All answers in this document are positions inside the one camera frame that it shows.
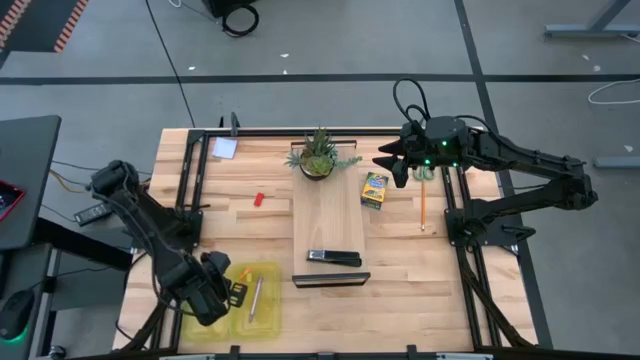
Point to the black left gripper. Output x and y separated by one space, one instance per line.
222 297

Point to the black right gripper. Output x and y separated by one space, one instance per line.
419 147

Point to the orange marker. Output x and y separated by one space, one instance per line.
245 274

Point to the yellow crayon box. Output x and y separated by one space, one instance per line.
375 190

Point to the orange wooden pencil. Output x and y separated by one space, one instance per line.
423 205

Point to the red eraser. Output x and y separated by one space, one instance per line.
258 199

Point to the white sticky note pad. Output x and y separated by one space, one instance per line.
225 148

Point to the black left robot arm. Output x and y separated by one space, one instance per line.
145 225

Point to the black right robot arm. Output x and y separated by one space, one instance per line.
525 155

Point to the yellow-green translucent pencil box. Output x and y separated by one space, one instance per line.
265 325

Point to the potted succulent plant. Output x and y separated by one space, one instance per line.
317 162

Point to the wooden riser shelf black legs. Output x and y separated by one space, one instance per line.
327 215

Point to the black stapler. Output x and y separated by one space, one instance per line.
335 257

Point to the black power adapter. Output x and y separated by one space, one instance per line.
92 214

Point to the grey table foot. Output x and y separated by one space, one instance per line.
617 162

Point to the black computer mouse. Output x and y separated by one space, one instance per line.
15 312

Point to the black box on floor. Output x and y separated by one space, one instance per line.
220 6

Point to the red-edged tablet screen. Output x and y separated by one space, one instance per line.
7 200

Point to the black desk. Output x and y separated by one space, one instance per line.
25 150

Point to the striped hazard floor mat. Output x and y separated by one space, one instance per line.
40 20

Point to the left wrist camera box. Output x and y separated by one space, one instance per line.
216 265

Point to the black frame clamp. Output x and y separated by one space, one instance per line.
234 124

